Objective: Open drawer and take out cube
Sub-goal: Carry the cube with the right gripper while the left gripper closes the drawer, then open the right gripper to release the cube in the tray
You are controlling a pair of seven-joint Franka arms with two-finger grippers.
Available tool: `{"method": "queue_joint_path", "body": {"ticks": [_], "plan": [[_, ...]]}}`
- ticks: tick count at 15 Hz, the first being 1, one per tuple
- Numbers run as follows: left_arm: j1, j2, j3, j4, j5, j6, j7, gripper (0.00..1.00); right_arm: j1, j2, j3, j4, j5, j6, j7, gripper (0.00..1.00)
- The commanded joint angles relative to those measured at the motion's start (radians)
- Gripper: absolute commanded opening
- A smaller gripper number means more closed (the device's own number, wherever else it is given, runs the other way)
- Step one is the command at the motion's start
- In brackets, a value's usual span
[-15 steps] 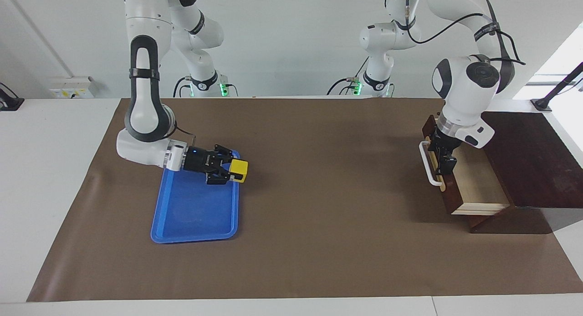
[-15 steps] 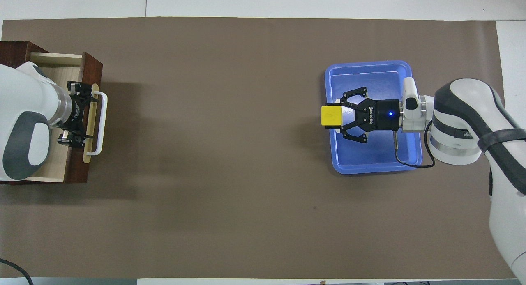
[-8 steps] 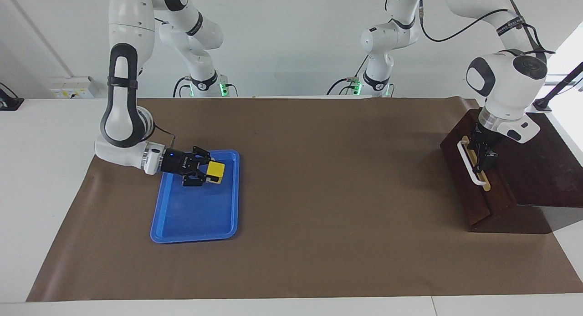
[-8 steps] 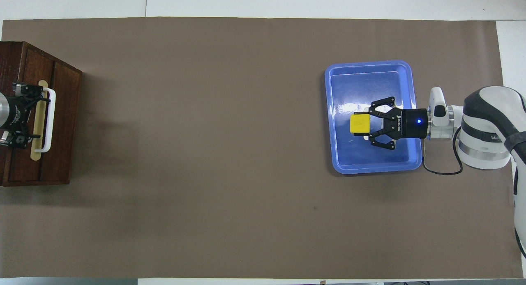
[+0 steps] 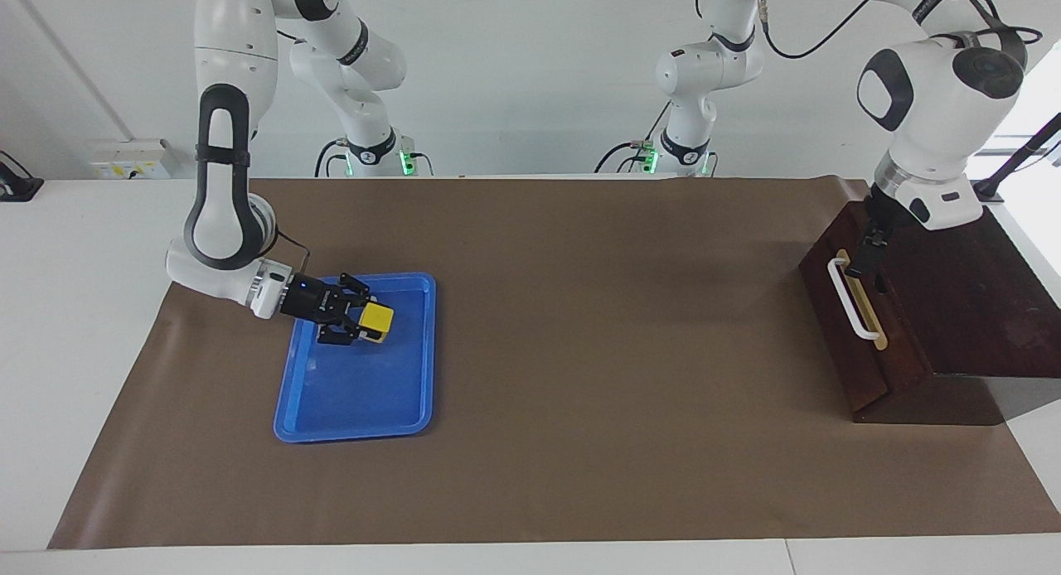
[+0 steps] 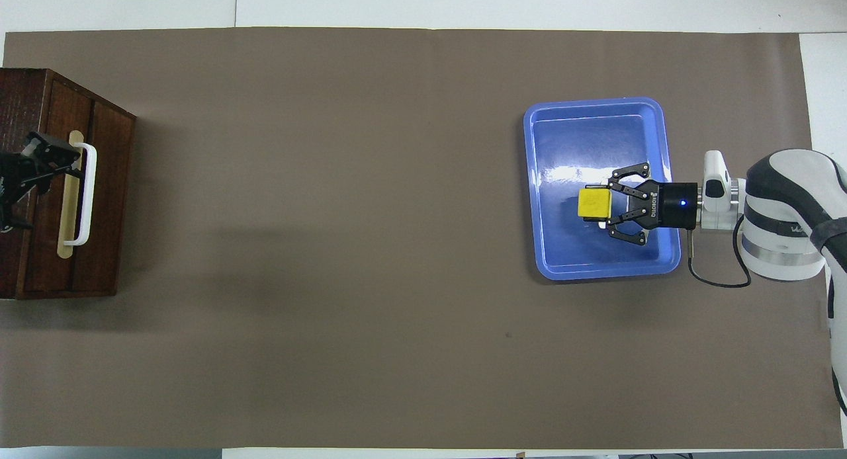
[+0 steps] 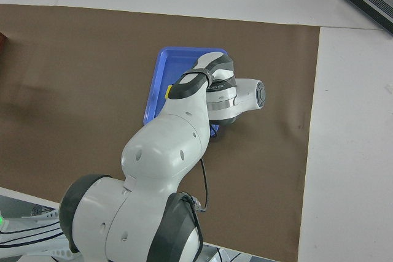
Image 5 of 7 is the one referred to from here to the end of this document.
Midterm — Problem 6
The white drawer handle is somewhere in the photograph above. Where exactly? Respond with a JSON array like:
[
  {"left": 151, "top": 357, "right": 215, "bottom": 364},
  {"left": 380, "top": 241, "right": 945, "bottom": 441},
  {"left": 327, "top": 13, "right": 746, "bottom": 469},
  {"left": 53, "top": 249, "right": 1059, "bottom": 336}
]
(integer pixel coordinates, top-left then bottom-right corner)
[{"left": 827, "top": 256, "right": 884, "bottom": 344}]

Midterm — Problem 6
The yellow cube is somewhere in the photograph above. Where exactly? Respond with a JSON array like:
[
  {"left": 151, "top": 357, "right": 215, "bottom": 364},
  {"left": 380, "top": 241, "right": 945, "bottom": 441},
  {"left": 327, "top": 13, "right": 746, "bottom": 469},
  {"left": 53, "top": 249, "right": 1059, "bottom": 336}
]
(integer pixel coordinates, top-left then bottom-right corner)
[{"left": 358, "top": 302, "right": 397, "bottom": 344}]

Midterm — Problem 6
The wooden drawer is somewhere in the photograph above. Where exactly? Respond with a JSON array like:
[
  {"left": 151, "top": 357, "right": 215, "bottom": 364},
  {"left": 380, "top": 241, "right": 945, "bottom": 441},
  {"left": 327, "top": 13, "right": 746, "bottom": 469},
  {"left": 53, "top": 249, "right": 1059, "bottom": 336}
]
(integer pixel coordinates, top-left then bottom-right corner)
[{"left": 816, "top": 201, "right": 931, "bottom": 403}]

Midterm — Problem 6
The blue plastic tray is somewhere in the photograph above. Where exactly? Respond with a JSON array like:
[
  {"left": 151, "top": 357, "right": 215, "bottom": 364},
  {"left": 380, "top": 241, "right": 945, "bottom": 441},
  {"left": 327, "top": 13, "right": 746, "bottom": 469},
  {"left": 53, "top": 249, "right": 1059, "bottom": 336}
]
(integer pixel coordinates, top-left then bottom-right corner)
[{"left": 274, "top": 273, "right": 438, "bottom": 443}]

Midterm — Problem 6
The dark wooden cabinet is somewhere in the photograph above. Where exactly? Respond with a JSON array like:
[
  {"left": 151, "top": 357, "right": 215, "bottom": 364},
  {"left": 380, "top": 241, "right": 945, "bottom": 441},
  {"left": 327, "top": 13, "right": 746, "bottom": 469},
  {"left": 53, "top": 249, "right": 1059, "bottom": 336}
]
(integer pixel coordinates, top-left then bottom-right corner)
[{"left": 800, "top": 198, "right": 1061, "bottom": 427}]

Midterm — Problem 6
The black angled pole stand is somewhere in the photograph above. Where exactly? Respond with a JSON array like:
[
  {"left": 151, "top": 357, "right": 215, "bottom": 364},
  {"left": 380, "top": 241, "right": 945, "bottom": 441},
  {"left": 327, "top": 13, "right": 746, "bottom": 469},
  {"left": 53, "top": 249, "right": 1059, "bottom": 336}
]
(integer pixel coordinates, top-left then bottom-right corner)
[{"left": 970, "top": 113, "right": 1061, "bottom": 205}]

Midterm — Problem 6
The brown table mat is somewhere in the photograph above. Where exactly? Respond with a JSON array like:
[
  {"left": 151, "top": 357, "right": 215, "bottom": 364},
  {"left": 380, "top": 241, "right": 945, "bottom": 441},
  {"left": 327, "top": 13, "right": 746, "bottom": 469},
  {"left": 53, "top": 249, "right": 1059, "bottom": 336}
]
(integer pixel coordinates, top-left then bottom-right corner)
[{"left": 48, "top": 176, "right": 1061, "bottom": 551}]

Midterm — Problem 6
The black clamp stand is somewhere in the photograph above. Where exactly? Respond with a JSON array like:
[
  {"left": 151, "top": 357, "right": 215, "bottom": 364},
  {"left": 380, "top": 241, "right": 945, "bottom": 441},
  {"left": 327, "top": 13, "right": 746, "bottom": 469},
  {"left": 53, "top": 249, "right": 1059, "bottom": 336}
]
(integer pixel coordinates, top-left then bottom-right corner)
[{"left": 0, "top": 151, "right": 44, "bottom": 201}]

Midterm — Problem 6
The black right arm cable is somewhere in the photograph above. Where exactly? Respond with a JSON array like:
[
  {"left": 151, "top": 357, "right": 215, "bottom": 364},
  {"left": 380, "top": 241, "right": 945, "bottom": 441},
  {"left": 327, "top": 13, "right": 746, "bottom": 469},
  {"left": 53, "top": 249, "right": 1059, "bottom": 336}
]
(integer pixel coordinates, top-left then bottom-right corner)
[{"left": 274, "top": 227, "right": 312, "bottom": 276}]

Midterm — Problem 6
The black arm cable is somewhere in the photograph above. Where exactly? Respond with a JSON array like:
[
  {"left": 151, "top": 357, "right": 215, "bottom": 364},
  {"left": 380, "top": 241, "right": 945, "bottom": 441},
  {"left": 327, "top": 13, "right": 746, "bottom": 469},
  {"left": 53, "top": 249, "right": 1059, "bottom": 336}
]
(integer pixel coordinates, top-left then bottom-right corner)
[
  {"left": 274, "top": 227, "right": 312, "bottom": 276},
  {"left": 756, "top": 0, "right": 1042, "bottom": 60}
]

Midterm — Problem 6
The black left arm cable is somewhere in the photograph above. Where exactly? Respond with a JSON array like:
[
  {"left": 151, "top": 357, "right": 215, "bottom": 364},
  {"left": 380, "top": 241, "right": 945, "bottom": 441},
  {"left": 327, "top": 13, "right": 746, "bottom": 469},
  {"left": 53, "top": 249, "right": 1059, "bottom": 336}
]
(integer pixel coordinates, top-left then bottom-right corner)
[{"left": 756, "top": 0, "right": 1042, "bottom": 60}]

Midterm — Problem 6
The white wall socket box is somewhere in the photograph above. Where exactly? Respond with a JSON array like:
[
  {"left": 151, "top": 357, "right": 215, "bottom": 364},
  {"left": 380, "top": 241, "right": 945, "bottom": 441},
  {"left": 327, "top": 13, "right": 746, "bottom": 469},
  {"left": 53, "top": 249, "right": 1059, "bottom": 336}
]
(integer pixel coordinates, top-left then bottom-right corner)
[{"left": 90, "top": 140, "right": 173, "bottom": 180}]

